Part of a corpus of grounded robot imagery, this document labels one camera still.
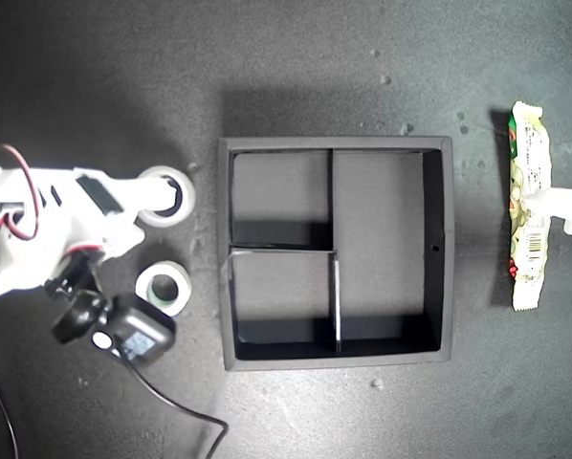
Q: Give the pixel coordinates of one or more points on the large white tape roll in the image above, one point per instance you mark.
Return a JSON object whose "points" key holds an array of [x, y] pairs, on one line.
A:
{"points": [[185, 201]]}

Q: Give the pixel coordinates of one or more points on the snack bar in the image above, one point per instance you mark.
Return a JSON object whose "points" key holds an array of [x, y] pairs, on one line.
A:
{"points": [[530, 143]]}

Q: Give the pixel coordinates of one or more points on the small white tape roll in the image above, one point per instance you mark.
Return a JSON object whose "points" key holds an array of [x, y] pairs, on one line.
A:
{"points": [[142, 287]]}

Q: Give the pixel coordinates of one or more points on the black tray with wells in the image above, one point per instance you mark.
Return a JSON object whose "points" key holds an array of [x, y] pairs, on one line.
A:
{"points": [[377, 239]]}

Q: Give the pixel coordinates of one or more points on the arm black camera mount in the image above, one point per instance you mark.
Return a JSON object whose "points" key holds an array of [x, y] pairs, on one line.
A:
{"points": [[75, 320]]}

